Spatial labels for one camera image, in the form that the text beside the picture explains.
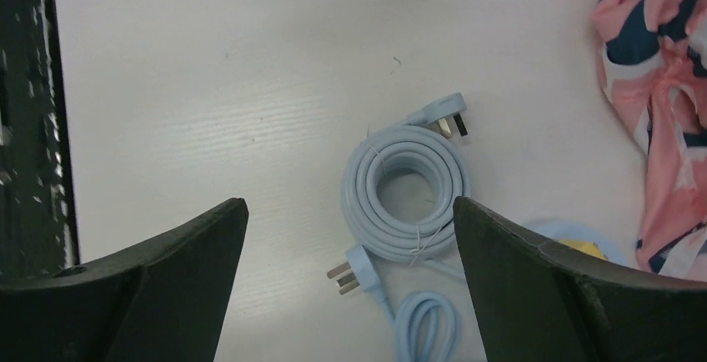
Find round blue socket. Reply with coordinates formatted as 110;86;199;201
524;219;630;267

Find pink patterned cloth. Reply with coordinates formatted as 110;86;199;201
591;0;706;281

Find loose light blue cable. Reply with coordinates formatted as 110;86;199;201
325;244;468;362

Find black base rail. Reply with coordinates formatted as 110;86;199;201
1;0;80;281

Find yellow adapter on round socket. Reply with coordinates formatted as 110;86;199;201
558;239;608;260

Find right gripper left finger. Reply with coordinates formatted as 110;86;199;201
1;199;248;361

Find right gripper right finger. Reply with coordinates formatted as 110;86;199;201
454;197;706;361

